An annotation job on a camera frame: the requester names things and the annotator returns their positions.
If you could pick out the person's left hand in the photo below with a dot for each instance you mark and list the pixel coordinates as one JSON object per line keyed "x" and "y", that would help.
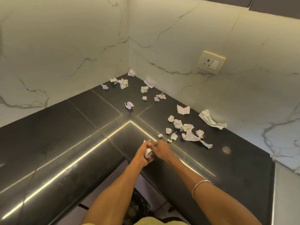
{"x": 139, "y": 156}

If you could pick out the person's right hand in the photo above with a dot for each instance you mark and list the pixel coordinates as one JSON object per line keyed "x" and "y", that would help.
{"x": 166, "y": 152}

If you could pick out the person's left fingers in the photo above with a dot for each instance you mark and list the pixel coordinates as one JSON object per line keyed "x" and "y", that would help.
{"x": 150, "y": 159}

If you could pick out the person's right fingers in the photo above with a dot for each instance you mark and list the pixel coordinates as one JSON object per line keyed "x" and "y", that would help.
{"x": 156, "y": 147}

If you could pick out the white paper ball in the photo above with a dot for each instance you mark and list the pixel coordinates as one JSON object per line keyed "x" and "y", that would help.
{"x": 148, "y": 152}

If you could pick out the person's left forearm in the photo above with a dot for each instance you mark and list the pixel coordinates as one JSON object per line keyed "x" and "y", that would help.
{"x": 117, "y": 194}

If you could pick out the person's right forearm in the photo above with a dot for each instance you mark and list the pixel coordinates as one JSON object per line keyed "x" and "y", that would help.
{"x": 211, "y": 199}

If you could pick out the scatter of paper scraps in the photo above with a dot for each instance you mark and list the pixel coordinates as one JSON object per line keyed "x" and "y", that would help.
{"x": 187, "y": 135}

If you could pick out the black garbage bag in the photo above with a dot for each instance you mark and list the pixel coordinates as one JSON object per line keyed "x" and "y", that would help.
{"x": 138, "y": 206}

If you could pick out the person's yellow shirt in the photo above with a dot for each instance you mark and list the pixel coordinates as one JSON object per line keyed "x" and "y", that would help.
{"x": 152, "y": 221}

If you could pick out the dark overhead cabinet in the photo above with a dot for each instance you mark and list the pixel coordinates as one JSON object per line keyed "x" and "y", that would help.
{"x": 269, "y": 4}

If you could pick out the white wall socket with switch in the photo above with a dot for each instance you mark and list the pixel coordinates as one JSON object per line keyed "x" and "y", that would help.
{"x": 211, "y": 62}

